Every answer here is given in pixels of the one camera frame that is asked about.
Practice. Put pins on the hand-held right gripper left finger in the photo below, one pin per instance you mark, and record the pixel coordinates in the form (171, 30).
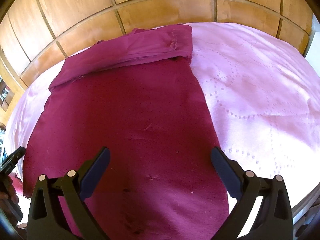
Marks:
(93, 173)

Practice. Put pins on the dark red towel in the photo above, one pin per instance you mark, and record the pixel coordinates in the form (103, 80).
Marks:
(125, 120)

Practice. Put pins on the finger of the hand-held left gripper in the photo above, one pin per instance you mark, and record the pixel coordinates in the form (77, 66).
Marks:
(16, 156)

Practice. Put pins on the person's left hand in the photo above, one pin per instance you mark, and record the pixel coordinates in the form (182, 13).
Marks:
(13, 192)

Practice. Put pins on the wooden wardrobe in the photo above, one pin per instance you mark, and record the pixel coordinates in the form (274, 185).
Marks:
(155, 7)

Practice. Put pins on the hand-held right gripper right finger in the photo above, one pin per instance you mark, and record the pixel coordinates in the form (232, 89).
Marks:
(226, 173)

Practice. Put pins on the wooden shelf cabinet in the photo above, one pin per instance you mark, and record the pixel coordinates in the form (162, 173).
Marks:
(6, 95)

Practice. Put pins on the pink bed cover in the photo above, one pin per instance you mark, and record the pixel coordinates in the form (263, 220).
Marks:
(255, 92)

